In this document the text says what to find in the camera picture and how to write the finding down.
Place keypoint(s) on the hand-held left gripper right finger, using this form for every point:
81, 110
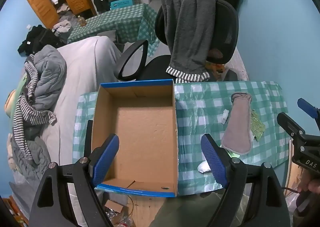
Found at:
215, 162

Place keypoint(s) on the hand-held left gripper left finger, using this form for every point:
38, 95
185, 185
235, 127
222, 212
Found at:
107, 159

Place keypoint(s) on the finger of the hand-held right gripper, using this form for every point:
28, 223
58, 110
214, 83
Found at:
290, 124
307, 108

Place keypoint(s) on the light green cloth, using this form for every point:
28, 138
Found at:
233, 153

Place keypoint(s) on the green patterned cloth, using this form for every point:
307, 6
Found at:
257, 126

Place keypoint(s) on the grey-brown sock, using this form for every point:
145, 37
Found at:
237, 126

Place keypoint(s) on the blue-rimmed cardboard box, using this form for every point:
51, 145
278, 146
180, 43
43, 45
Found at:
147, 136

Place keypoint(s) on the person's right hand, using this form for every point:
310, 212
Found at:
312, 186

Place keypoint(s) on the crumpled white tissue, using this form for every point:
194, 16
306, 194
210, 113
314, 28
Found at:
203, 167

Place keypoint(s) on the small white paper piece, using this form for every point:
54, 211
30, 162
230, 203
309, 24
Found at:
225, 116

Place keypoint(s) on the green checkered tablecloth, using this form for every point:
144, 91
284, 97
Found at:
200, 116

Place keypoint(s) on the small cardboard box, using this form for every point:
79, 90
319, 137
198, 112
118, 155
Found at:
113, 207

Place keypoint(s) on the orange plastic bag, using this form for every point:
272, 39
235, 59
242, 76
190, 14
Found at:
216, 68

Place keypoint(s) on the grey white striped garment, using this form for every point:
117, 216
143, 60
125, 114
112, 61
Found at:
22, 116

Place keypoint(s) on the grey quilted jacket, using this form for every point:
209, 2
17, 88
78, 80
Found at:
50, 74

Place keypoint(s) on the black office chair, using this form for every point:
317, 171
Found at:
227, 29

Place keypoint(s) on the checkered covered side table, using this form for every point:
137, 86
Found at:
120, 21

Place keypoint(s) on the grey white clothes pile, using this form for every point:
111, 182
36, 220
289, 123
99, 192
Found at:
62, 28

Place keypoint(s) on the black clothes pile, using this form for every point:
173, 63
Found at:
37, 39

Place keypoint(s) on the amber drink bottle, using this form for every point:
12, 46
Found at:
82, 21

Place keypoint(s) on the blue storage box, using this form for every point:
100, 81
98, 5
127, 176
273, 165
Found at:
123, 4

